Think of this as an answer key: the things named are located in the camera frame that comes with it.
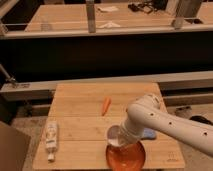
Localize white squeeze bottle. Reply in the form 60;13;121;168
45;121;58;162

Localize orange carrot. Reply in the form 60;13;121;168
101;97;111;116

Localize metal post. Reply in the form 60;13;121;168
86;0;96;33
172;0;203;29

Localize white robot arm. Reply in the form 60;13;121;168
118;94;213;157

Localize left metal post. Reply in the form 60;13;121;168
86;0;96;33

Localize brown cardboard box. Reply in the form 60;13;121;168
0;121;30;171

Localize white paper sheet far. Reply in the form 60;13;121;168
98;6;119;12

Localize white paper on table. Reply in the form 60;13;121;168
99;21;121;28

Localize blue sponge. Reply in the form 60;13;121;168
142;128;156;140

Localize black cables on table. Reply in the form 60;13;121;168
127;0;163;14

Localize right metal post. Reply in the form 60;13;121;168
172;0;203;29

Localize white ceramic cup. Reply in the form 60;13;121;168
107;125;124;147

